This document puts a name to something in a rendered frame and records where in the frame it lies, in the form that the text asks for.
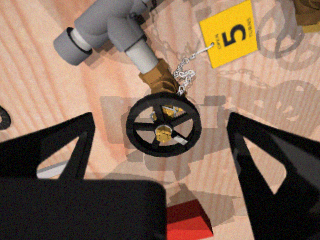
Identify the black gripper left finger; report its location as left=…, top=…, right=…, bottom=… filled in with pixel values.
left=0, top=112, right=96, bottom=179

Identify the black rubber ring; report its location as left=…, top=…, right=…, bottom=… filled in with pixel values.
left=0, top=106, right=11, bottom=130

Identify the yellow tag with silver chain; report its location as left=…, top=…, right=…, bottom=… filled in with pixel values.
left=173, top=0, right=258, bottom=95

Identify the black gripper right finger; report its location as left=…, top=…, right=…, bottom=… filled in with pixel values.
left=226, top=112, right=320, bottom=240

